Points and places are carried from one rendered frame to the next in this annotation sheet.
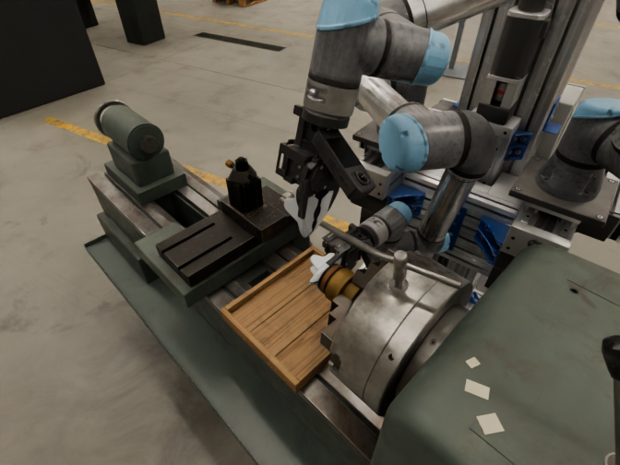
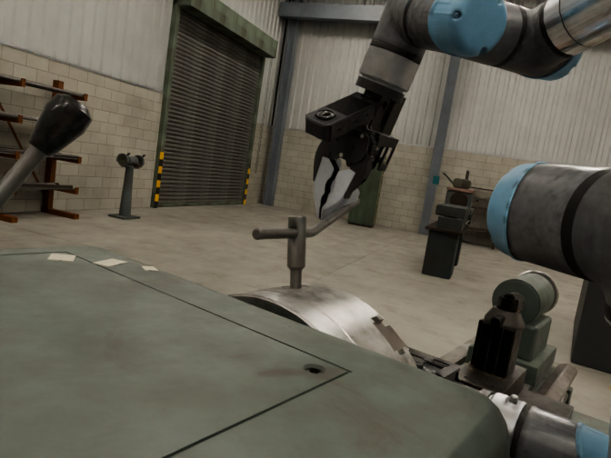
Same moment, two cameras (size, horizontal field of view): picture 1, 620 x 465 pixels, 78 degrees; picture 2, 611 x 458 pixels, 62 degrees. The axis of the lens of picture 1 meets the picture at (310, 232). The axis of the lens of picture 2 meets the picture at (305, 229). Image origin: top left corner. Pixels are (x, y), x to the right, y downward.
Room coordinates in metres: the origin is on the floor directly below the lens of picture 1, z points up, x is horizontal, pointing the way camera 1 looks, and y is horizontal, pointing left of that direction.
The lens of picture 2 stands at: (0.34, -0.74, 1.38)
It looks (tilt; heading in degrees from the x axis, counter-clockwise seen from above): 7 degrees down; 80
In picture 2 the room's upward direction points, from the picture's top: 9 degrees clockwise
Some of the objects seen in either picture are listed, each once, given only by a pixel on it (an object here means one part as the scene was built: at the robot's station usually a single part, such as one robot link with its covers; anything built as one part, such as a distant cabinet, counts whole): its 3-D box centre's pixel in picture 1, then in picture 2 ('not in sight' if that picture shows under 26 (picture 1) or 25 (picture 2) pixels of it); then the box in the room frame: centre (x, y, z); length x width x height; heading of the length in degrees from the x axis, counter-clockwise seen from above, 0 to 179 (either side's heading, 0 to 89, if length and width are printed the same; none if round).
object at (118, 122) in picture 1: (137, 148); (520, 319); (1.31, 0.67, 1.01); 0.30 x 0.20 x 0.29; 45
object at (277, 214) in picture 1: (253, 213); (487, 383); (0.93, 0.18, 1.00); 0.20 x 0.10 x 0.05; 45
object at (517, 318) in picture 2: (243, 172); (505, 316); (0.95, 0.20, 1.14); 0.08 x 0.08 x 0.03
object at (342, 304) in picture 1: (340, 328); not in sight; (0.45, -0.06, 1.09); 0.12 x 0.11 x 0.05; 135
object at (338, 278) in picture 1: (343, 287); not in sight; (0.56, -0.08, 1.08); 0.09 x 0.09 x 0.09; 45
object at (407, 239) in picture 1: (390, 245); not in sight; (0.80, -0.24, 0.98); 0.11 x 0.08 x 0.11; 100
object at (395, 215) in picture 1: (390, 220); (565, 453); (0.80, -0.22, 1.08); 0.11 x 0.08 x 0.09; 133
